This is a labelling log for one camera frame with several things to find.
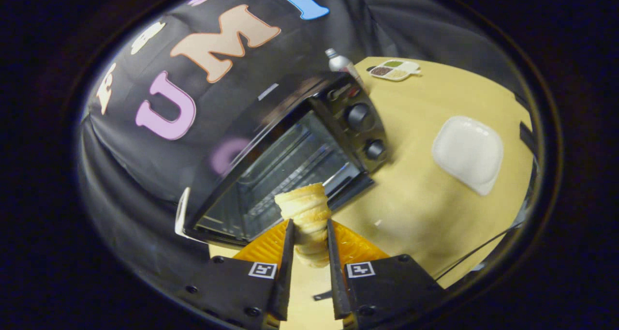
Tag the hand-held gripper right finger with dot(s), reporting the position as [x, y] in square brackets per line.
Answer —
[333, 272]

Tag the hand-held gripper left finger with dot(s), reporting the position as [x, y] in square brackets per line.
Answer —
[288, 272]

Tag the ridged bread roll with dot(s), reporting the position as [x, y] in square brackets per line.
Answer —
[304, 209]

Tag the black toaster oven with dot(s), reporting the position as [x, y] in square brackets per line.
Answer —
[358, 141]

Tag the white square plate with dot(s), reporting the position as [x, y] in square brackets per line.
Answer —
[466, 151]

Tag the silver bottle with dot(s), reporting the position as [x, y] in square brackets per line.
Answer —
[338, 64]

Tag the white divided condiment dish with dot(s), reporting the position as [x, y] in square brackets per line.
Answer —
[394, 71]

